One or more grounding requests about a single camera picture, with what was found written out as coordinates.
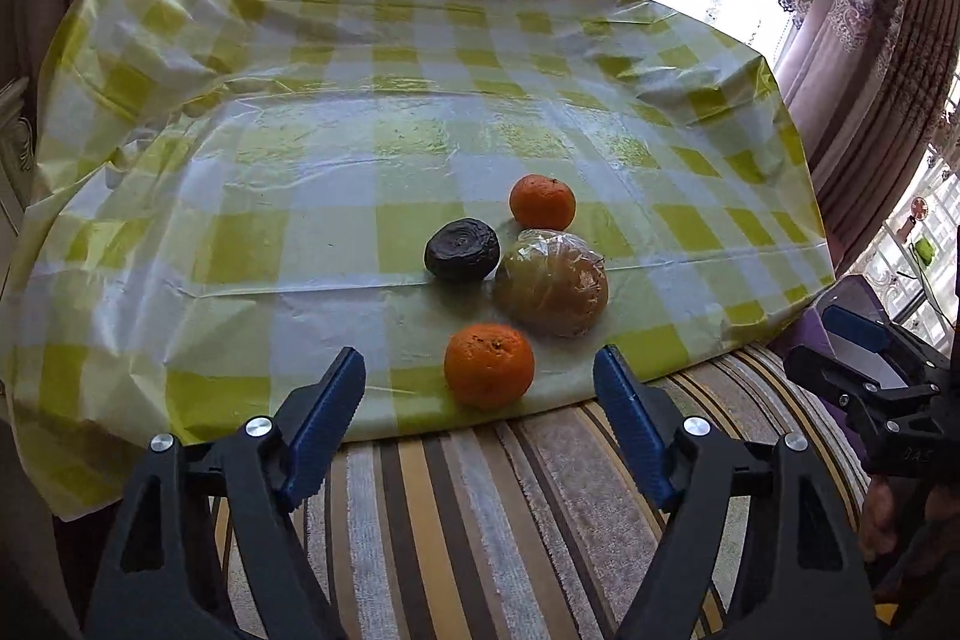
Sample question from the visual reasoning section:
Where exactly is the cream cabinet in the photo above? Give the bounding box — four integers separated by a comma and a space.
0, 77, 38, 251

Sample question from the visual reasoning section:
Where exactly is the person's right hand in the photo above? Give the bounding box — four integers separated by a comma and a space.
859, 475, 960, 602

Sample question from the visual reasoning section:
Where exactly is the purple box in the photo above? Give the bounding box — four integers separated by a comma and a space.
780, 276, 901, 401

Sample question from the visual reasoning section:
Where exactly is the plastic-wrapped brown bun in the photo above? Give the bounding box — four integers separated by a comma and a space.
493, 228, 610, 337

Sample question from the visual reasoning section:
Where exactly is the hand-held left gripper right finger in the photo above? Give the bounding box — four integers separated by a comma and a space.
591, 344, 882, 640

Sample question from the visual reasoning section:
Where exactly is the yellow checked plastic tablecloth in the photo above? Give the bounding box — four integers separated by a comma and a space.
0, 0, 837, 521

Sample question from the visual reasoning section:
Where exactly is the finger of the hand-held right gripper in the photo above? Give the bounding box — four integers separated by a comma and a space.
819, 304, 957, 386
784, 344, 942, 435

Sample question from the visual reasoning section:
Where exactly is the striped fabric cushion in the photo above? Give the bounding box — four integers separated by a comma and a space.
202, 340, 871, 640

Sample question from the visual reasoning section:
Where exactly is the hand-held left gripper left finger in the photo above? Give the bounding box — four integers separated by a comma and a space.
82, 346, 368, 640

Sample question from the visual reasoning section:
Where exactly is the dark wrinkled fruit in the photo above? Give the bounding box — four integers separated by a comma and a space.
424, 218, 501, 281

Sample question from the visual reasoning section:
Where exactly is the orange tangerine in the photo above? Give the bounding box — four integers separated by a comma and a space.
509, 173, 577, 231
443, 323, 536, 410

